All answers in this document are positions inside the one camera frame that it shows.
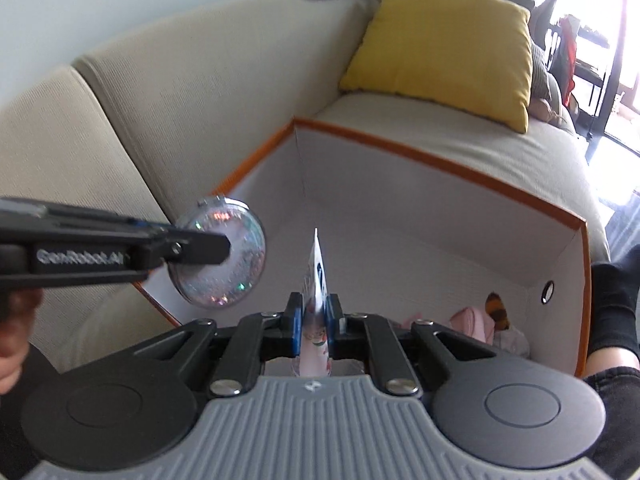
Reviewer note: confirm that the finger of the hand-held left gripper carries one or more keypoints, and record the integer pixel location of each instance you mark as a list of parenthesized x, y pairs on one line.
[(150, 225), (200, 249)]

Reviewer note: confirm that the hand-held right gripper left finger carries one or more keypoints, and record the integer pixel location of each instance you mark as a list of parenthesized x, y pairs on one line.
[(297, 330)]

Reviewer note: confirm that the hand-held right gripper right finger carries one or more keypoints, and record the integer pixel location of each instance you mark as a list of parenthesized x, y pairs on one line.
[(328, 330)]

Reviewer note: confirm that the round clear glitter case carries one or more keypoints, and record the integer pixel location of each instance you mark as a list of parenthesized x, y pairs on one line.
[(240, 270)]

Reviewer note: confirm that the illustrated card packet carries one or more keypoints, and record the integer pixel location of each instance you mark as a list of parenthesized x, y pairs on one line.
[(317, 270)]

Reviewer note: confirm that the pink pouch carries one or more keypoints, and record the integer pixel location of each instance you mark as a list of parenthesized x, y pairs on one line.
[(472, 325)]

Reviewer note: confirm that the orange cardboard box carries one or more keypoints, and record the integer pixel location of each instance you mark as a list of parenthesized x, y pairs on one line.
[(425, 220)]

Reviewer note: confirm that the brown and white plush toy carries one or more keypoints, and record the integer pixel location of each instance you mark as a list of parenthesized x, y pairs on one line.
[(505, 330)]

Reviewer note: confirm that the person's left hand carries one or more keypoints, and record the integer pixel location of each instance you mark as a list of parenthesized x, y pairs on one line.
[(15, 350)]

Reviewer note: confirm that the beige fabric sofa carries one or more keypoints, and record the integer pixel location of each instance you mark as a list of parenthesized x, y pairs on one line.
[(175, 110)]

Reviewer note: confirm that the black sock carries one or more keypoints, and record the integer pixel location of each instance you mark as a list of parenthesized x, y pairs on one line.
[(615, 310)]

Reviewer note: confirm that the person's right leg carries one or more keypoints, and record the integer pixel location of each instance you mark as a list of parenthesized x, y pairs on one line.
[(620, 395)]

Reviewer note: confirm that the yellow cushion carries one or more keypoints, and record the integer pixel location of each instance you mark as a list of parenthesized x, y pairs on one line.
[(440, 50)]

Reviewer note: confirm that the pale pink cloth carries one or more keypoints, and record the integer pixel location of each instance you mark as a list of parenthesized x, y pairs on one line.
[(550, 110)]

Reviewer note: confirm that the grey patterned cushion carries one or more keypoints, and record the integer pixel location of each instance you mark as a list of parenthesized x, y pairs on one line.
[(539, 72)]

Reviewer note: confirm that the red cloth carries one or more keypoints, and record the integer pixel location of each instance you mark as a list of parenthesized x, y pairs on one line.
[(569, 60)]

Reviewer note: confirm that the dark dining table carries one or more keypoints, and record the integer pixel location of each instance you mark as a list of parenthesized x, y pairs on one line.
[(597, 67)]

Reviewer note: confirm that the black dining chair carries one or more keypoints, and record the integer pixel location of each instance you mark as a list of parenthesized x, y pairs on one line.
[(547, 20)]

